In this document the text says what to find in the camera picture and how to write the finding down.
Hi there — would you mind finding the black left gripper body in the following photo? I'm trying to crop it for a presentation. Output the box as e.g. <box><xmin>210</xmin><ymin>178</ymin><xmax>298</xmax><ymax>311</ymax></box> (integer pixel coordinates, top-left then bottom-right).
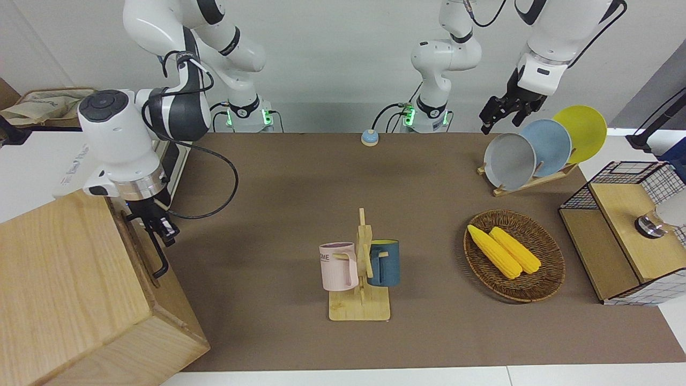
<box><xmin>495</xmin><ymin>66</ymin><xmax>548</xmax><ymax>112</ymax></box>

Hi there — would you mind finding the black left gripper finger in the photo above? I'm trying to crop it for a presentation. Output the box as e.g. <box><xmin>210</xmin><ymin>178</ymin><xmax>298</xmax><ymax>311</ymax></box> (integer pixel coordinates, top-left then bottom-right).
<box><xmin>479</xmin><ymin>96</ymin><xmax>508</xmax><ymax>135</ymax></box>
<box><xmin>513</xmin><ymin>104</ymin><xmax>540</xmax><ymax>128</ymax></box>

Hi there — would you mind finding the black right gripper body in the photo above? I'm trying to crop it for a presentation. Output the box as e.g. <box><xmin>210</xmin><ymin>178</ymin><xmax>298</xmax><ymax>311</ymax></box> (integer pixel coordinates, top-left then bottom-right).
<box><xmin>114</xmin><ymin>196</ymin><xmax>165</xmax><ymax>226</ymax></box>

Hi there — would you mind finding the light wooden drawer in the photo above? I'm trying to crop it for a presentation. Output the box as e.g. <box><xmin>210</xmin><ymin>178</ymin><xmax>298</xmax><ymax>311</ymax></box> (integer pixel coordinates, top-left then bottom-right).
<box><xmin>110</xmin><ymin>199</ymin><xmax>161</xmax><ymax>290</ymax></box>

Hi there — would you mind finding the black metal drawer handle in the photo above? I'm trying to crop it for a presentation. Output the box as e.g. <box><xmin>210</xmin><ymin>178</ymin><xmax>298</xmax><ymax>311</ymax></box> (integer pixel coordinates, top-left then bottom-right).
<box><xmin>125</xmin><ymin>213</ymin><xmax>170</xmax><ymax>280</ymax></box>

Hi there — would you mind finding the light blue plate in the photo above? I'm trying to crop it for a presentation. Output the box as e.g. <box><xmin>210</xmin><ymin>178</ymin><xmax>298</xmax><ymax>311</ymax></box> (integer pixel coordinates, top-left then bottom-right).
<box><xmin>519</xmin><ymin>118</ymin><xmax>572</xmax><ymax>177</ymax></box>

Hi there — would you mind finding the grey plate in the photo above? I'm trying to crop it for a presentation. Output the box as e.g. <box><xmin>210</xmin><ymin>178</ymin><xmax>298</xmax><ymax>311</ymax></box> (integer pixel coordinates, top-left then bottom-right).
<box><xmin>483</xmin><ymin>132</ymin><xmax>537</xmax><ymax>191</ymax></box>

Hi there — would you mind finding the yellow plate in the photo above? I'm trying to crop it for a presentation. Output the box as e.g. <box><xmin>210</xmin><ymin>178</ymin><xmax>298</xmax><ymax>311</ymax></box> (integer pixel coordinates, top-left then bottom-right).
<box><xmin>552</xmin><ymin>105</ymin><xmax>608</xmax><ymax>164</ymax></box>

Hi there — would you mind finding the wooden plate rack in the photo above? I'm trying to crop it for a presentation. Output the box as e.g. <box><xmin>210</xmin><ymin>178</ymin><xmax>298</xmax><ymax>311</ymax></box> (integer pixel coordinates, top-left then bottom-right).
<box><xmin>477</xmin><ymin>161</ymin><xmax>578</xmax><ymax>197</ymax></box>

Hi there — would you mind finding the light wooden cabinet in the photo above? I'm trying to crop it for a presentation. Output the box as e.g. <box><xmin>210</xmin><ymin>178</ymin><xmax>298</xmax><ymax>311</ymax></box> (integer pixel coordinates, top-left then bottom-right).
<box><xmin>0</xmin><ymin>189</ymin><xmax>211</xmax><ymax>386</ymax></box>

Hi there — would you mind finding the yellow corn cob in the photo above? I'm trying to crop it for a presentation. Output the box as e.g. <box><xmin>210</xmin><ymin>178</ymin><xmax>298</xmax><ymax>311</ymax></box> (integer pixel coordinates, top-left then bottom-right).
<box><xmin>467</xmin><ymin>225</ymin><xmax>523</xmax><ymax>279</ymax></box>
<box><xmin>489</xmin><ymin>227</ymin><xmax>542</xmax><ymax>274</ymax></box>

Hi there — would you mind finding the beige bag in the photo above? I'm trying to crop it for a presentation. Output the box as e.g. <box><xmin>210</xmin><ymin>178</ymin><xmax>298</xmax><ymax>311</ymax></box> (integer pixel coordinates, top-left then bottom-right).
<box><xmin>0</xmin><ymin>87</ymin><xmax>98</xmax><ymax>129</ymax></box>

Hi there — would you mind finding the brown wicker basket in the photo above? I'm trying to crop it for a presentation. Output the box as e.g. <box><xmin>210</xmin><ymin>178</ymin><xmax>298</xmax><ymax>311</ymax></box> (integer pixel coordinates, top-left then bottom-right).
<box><xmin>463</xmin><ymin>210</ymin><xmax>566</xmax><ymax>303</ymax></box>

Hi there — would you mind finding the blue object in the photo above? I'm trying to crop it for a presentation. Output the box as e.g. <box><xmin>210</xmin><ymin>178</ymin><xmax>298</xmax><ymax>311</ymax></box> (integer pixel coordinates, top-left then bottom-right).
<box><xmin>658</xmin><ymin>137</ymin><xmax>686</xmax><ymax>183</ymax></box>

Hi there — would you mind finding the clear glass with metal base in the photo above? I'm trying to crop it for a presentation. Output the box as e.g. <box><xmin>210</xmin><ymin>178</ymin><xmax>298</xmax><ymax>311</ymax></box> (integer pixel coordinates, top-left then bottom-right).
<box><xmin>635</xmin><ymin>188</ymin><xmax>686</xmax><ymax>239</ymax></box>

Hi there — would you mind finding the pink mug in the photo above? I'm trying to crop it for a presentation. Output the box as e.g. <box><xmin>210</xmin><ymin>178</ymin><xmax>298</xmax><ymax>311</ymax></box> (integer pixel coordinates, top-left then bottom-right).
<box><xmin>319</xmin><ymin>242</ymin><xmax>359</xmax><ymax>292</ymax></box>

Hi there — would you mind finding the dark blue mug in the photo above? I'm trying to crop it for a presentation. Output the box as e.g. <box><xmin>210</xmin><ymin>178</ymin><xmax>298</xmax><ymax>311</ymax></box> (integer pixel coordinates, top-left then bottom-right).
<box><xmin>368</xmin><ymin>239</ymin><xmax>400</xmax><ymax>287</ymax></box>

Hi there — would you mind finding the wooden mug rack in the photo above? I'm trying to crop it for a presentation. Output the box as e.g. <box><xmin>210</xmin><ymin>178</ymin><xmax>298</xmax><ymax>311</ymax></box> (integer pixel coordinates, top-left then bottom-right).
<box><xmin>328</xmin><ymin>208</ymin><xmax>392</xmax><ymax>322</ymax></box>

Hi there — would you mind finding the brown table mat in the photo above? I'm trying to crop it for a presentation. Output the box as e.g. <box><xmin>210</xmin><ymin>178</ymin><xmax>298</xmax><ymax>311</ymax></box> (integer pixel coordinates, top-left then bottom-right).
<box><xmin>155</xmin><ymin>132</ymin><xmax>686</xmax><ymax>372</ymax></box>

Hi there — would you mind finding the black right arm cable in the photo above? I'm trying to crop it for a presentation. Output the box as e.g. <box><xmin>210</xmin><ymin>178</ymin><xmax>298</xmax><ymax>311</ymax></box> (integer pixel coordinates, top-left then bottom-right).
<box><xmin>141</xmin><ymin>50</ymin><xmax>240</xmax><ymax>220</ymax></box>

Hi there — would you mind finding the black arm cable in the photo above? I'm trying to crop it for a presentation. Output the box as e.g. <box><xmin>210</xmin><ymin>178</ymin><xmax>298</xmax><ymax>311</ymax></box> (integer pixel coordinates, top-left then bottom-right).
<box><xmin>141</xmin><ymin>50</ymin><xmax>240</xmax><ymax>220</ymax></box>
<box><xmin>567</xmin><ymin>0</ymin><xmax>628</xmax><ymax>69</ymax></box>

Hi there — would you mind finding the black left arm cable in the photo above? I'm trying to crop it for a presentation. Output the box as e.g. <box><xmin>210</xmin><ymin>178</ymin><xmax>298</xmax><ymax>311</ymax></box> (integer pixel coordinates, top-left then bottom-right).
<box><xmin>567</xmin><ymin>0</ymin><xmax>628</xmax><ymax>69</ymax></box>

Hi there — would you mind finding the black left base cable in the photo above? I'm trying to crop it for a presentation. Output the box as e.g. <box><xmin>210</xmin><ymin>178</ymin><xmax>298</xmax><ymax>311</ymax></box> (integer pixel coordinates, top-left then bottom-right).
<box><xmin>371</xmin><ymin>102</ymin><xmax>414</xmax><ymax>133</ymax></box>

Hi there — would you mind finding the black base cable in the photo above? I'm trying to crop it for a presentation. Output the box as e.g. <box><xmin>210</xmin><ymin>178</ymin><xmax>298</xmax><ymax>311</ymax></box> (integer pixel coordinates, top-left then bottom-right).
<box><xmin>210</xmin><ymin>102</ymin><xmax>231</xmax><ymax>132</ymax></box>
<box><xmin>371</xmin><ymin>102</ymin><xmax>414</xmax><ymax>133</ymax></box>

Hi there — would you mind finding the black right base cable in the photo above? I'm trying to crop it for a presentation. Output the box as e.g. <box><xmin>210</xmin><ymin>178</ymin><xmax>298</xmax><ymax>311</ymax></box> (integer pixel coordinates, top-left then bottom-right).
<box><xmin>210</xmin><ymin>102</ymin><xmax>231</xmax><ymax>132</ymax></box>

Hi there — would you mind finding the black wire wooden shelf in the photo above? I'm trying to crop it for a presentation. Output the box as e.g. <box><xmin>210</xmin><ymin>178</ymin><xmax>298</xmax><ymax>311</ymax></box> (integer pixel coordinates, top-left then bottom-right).
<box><xmin>558</xmin><ymin>161</ymin><xmax>686</xmax><ymax>306</ymax></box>

